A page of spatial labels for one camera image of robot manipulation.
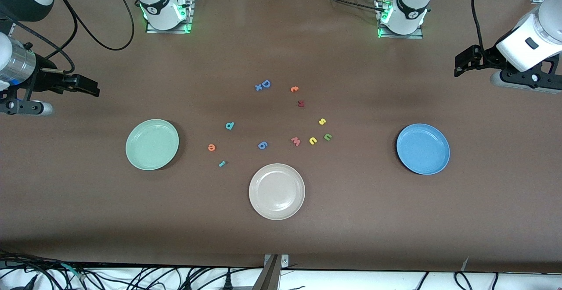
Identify green plate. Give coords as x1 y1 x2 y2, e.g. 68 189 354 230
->
125 119 180 171

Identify blue plate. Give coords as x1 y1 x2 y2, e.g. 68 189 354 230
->
396 123 450 175

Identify brown table cover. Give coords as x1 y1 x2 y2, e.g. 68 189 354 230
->
0 0 562 274

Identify beige plate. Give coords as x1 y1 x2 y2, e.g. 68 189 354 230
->
249 163 306 221

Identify grey metal beam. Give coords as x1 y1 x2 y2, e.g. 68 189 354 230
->
252 255 281 290

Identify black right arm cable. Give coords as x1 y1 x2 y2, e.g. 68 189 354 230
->
7 0 135 75

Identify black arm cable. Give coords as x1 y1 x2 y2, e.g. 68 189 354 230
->
7 0 135 75
471 0 488 54

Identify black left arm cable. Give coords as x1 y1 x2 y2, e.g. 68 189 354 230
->
471 0 488 54

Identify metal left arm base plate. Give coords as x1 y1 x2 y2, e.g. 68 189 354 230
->
377 0 424 39

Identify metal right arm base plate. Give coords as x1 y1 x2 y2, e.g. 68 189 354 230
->
146 0 196 34

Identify teal floor cable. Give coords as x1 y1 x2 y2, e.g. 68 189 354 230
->
61 263 86 280

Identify tangled black floor cables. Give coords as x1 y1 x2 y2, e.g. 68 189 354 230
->
0 250 264 290

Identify grey metal table bracket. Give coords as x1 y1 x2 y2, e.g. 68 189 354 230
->
264 254 289 268

